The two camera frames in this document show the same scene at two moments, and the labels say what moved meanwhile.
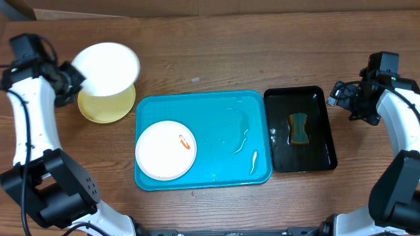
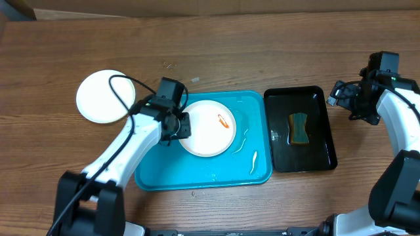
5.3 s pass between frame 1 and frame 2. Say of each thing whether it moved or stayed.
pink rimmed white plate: moved
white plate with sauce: moved
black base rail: stayed
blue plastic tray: stayed
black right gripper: stayed
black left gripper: moved
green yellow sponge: stayed
